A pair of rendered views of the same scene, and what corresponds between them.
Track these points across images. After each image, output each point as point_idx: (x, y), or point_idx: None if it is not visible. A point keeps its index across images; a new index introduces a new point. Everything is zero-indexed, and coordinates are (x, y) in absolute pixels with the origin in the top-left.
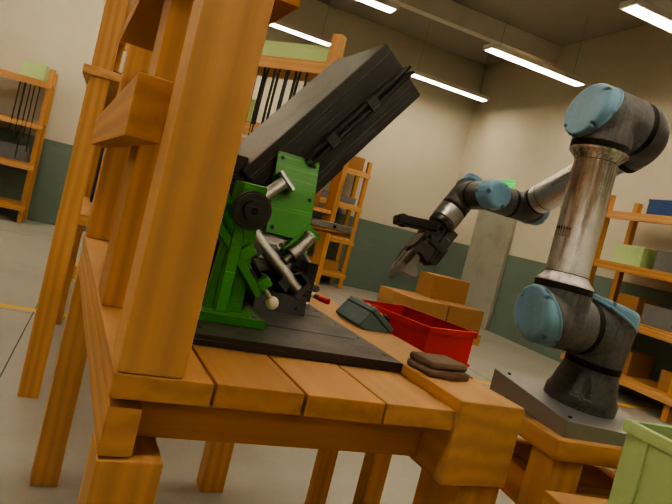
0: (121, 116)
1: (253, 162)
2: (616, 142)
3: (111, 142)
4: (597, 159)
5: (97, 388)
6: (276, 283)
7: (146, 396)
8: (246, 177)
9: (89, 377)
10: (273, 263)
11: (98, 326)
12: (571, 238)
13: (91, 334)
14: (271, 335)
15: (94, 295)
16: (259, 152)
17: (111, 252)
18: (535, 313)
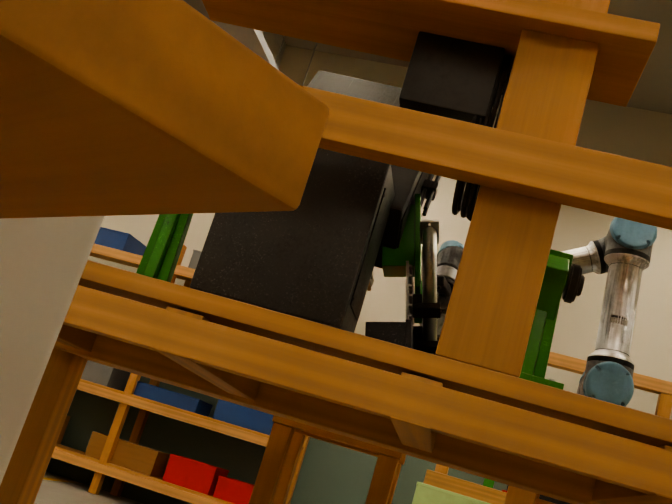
0: (667, 198)
1: (406, 202)
2: (650, 258)
3: (439, 168)
4: (639, 268)
5: (653, 467)
6: (435, 347)
7: None
8: (397, 217)
9: (552, 461)
10: (435, 324)
11: (558, 403)
12: (628, 327)
13: (469, 411)
14: None
15: (425, 360)
16: (399, 189)
17: (511, 315)
18: (616, 385)
